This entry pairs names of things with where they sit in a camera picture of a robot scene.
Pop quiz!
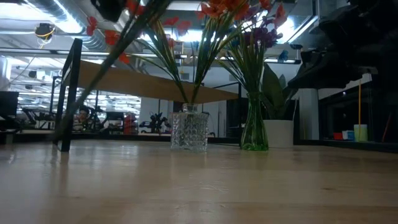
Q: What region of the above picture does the person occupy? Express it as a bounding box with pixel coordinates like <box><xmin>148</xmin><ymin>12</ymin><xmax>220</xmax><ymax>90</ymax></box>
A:
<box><xmin>73</xmin><ymin>105</ymin><xmax>91</xmax><ymax>131</ymax></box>

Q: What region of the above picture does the purple artificial flower bunch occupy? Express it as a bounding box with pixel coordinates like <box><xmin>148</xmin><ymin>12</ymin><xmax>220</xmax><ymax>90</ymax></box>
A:
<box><xmin>239</xmin><ymin>15</ymin><xmax>282</xmax><ymax>94</ymax></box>

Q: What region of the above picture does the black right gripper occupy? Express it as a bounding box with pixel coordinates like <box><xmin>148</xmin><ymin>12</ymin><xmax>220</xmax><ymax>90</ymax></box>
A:
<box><xmin>287</xmin><ymin>49</ymin><xmax>379</xmax><ymax>90</ymax></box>

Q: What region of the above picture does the orange artificial flower bunch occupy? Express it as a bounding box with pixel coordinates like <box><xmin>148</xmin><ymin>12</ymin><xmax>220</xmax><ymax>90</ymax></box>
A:
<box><xmin>53</xmin><ymin>0</ymin><xmax>172</xmax><ymax>146</ymax></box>

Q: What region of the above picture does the black aluminium table frame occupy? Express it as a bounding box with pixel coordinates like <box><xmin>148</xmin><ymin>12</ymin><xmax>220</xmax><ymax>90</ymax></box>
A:
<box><xmin>0</xmin><ymin>132</ymin><xmax>398</xmax><ymax>154</ymax></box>

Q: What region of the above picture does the green plant in white pot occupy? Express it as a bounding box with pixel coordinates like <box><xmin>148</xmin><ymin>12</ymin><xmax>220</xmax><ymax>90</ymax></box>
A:
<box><xmin>261</xmin><ymin>63</ymin><xmax>301</xmax><ymax>149</ymax></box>

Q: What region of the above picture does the clear cut-glass vase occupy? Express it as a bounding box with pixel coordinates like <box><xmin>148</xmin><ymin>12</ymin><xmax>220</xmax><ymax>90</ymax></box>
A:
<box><xmin>170</xmin><ymin>103</ymin><xmax>209</xmax><ymax>152</ymax></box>

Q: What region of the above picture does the green glass vase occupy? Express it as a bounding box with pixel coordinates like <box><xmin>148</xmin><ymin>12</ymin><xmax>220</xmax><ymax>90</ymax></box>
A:
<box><xmin>239</xmin><ymin>92</ymin><xmax>269</xmax><ymax>152</ymax></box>

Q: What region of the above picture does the yellow artificial flower bunch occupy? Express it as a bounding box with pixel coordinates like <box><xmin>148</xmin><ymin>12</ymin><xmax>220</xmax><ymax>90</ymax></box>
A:
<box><xmin>191</xmin><ymin>0</ymin><xmax>287</xmax><ymax>105</ymax></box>

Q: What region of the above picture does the yellow extension cable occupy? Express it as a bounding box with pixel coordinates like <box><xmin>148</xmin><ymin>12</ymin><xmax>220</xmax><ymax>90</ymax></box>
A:
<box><xmin>358</xmin><ymin>81</ymin><xmax>362</xmax><ymax>141</ymax></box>

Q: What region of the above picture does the black monitor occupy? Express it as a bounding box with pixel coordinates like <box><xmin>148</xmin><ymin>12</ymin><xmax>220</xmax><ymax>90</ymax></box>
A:
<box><xmin>0</xmin><ymin>91</ymin><xmax>19</xmax><ymax>118</ymax></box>

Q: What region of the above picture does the green plastic cup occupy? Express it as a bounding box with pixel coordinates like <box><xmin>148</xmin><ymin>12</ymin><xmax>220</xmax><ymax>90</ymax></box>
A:
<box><xmin>353</xmin><ymin>124</ymin><xmax>368</xmax><ymax>142</ymax></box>

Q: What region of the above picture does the black ceiling cable reel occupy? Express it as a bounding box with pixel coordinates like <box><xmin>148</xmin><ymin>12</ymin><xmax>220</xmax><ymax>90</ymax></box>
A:
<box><xmin>34</xmin><ymin>22</ymin><xmax>57</xmax><ymax>41</ymax></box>

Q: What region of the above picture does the red artificial flower bunch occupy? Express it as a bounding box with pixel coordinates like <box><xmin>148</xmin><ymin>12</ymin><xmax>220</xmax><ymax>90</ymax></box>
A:
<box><xmin>133</xmin><ymin>15</ymin><xmax>193</xmax><ymax>105</ymax></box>

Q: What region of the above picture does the red tool cart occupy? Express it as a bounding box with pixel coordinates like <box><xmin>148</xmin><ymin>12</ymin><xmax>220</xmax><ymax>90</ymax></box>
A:
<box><xmin>123</xmin><ymin>113</ymin><xmax>137</xmax><ymax>135</ymax></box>

